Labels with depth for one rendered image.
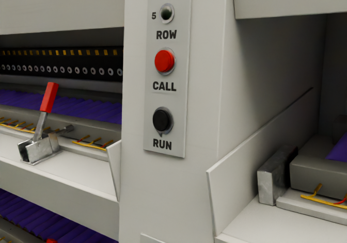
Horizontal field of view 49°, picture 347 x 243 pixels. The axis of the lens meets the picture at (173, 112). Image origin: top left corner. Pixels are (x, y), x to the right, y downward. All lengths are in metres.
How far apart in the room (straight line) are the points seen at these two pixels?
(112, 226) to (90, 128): 0.14
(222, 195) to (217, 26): 0.11
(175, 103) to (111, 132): 0.17
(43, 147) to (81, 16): 0.16
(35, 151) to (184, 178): 0.22
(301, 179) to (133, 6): 0.19
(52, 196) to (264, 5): 0.28
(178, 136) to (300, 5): 0.12
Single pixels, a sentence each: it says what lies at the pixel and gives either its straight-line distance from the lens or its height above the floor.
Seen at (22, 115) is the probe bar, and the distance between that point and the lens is 0.58.
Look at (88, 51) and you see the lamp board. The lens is 0.61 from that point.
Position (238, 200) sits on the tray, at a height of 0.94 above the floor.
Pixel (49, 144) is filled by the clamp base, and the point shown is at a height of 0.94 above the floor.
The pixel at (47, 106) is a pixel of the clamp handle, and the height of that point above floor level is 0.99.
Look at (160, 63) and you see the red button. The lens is 0.28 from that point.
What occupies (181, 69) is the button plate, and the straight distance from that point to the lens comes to 0.27.
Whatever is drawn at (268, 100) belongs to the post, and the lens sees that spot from 0.31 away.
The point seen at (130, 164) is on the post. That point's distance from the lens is 0.31.
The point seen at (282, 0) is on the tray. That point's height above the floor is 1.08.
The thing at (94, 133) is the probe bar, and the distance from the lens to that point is 0.45.
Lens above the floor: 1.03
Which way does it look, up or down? 6 degrees down
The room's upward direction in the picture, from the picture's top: 2 degrees clockwise
